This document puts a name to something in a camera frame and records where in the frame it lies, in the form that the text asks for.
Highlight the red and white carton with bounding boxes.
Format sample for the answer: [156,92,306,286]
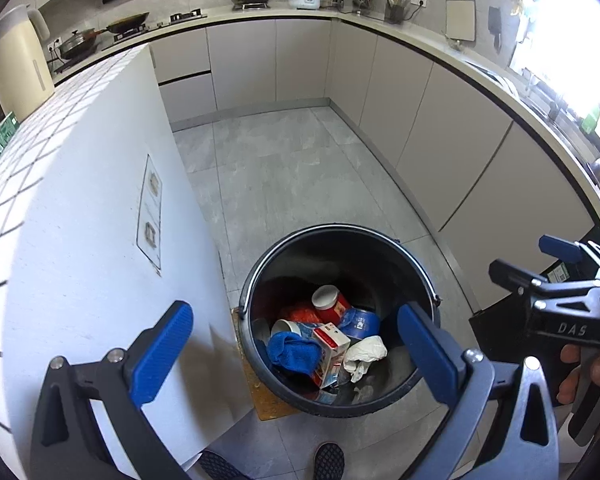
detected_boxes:
[311,324,352,390]

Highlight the black gas stove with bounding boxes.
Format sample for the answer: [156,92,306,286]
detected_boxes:
[102,8,207,50]

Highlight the black trash bucket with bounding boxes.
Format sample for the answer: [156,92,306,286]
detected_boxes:
[237,224,442,418]

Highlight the white tiled kitchen island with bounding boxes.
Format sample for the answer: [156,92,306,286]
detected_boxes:
[0,44,256,480]

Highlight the crumpled white tissue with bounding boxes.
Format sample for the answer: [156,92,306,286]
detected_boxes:
[342,335,388,385]

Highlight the white cutting board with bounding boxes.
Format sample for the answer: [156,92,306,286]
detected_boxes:
[445,0,477,42]

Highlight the red plastic bag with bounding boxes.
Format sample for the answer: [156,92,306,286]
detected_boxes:
[285,302,326,326]

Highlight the grey kitchen base cabinets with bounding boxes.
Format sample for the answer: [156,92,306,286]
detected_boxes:
[50,2,600,311]

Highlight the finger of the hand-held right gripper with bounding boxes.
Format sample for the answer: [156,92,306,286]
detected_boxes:
[488,258,600,306]
[538,234,600,273]

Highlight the blue cloth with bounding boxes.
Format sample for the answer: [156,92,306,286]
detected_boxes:
[267,332,323,378]

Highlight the black mesh shoe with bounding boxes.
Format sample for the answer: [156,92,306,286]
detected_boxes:
[312,442,346,480]
[199,450,246,480]

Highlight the cream electric kettle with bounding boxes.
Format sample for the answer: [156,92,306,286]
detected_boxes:
[0,4,56,122]

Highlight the wall socket panel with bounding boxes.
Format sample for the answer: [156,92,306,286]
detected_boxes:
[136,154,163,277]

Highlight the frying pan with lid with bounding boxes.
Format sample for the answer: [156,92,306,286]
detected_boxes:
[57,27,106,61]

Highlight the black wok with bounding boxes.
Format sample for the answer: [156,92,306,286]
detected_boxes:
[106,11,151,33]

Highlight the black cleaver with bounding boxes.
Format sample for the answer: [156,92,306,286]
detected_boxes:
[487,6,502,52]

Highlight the red paper cup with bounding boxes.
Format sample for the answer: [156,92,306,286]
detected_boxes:
[311,285,353,326]

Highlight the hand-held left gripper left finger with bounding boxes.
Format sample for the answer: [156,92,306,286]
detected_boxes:
[30,300,196,480]

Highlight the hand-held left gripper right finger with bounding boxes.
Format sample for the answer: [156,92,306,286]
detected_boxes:
[396,302,561,480]

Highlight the white cup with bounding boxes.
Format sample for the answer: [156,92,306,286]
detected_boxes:
[271,318,313,343]

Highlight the blue bowl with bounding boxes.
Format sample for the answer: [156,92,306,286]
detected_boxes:
[337,308,381,341]

